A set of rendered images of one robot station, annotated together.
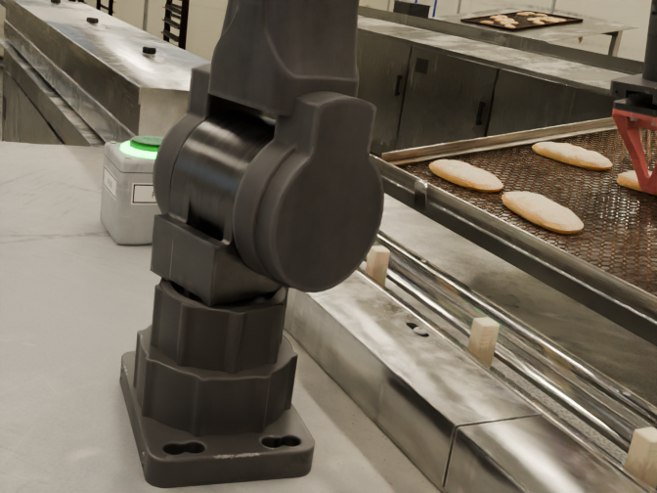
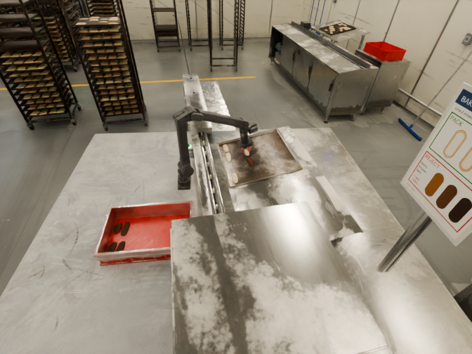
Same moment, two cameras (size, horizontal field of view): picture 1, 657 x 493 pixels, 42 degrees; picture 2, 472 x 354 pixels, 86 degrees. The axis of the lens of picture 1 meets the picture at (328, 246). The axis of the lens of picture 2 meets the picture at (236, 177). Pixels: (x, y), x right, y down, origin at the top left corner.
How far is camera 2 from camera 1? 1.34 m
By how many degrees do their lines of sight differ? 27
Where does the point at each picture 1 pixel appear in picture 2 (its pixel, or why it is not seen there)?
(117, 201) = not seen: hidden behind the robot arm
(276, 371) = (187, 181)
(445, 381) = (201, 182)
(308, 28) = (184, 159)
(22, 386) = (171, 179)
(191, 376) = (180, 182)
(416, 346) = (201, 178)
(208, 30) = (253, 22)
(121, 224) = not seen: hidden behind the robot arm
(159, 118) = (194, 132)
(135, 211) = not seen: hidden behind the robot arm
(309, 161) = (185, 169)
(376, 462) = (196, 188)
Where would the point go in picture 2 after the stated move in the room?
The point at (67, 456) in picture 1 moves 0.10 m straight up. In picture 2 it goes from (172, 186) to (170, 175)
